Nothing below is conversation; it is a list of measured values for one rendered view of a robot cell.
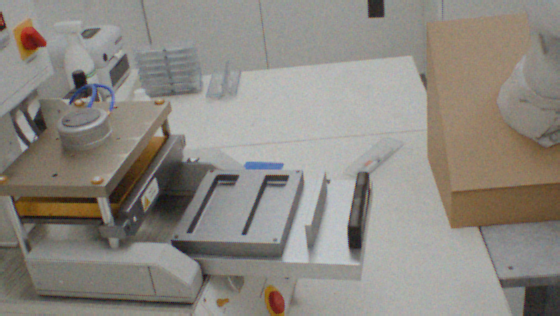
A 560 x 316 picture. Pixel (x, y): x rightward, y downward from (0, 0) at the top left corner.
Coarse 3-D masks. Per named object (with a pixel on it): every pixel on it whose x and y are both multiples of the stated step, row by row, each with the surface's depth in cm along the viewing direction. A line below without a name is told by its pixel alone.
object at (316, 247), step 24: (312, 192) 111; (336, 192) 110; (312, 216) 98; (336, 216) 104; (288, 240) 100; (312, 240) 98; (336, 240) 99; (216, 264) 99; (240, 264) 98; (264, 264) 97; (288, 264) 96; (312, 264) 95; (336, 264) 95; (360, 264) 95
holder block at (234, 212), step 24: (216, 192) 112; (240, 192) 109; (264, 192) 111; (288, 192) 107; (192, 216) 104; (216, 216) 106; (240, 216) 103; (264, 216) 105; (288, 216) 102; (192, 240) 99; (216, 240) 98; (240, 240) 98; (264, 240) 97
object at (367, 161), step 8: (376, 144) 163; (384, 144) 162; (392, 144) 162; (368, 152) 160; (376, 152) 160; (384, 152) 159; (360, 160) 157; (368, 160) 157; (376, 160) 156; (352, 168) 154; (360, 168) 154; (368, 168) 154
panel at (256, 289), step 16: (208, 288) 101; (224, 288) 104; (256, 288) 112; (272, 288) 117; (288, 288) 122; (208, 304) 99; (224, 304) 103; (240, 304) 106; (256, 304) 110; (288, 304) 119
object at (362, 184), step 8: (360, 176) 106; (368, 176) 106; (360, 184) 104; (368, 184) 106; (360, 192) 102; (368, 192) 108; (352, 200) 101; (360, 200) 100; (352, 208) 99; (360, 208) 99; (352, 216) 97; (360, 216) 97; (352, 224) 95; (360, 224) 96; (352, 232) 96; (360, 232) 96; (352, 240) 96; (360, 240) 96
